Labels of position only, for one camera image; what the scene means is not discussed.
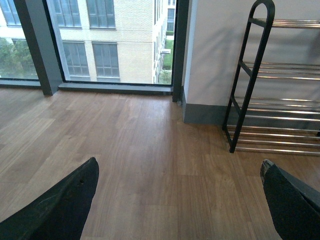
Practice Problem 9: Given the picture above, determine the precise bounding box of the dark window frame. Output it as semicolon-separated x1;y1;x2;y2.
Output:
0;0;190;102

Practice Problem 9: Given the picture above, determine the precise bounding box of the black metal shoe rack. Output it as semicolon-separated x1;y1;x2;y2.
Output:
222;0;320;156

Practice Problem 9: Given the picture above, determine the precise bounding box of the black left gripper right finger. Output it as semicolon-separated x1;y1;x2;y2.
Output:
260;159;320;240

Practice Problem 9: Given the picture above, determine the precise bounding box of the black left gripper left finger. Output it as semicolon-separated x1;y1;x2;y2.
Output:
0;157;99;240

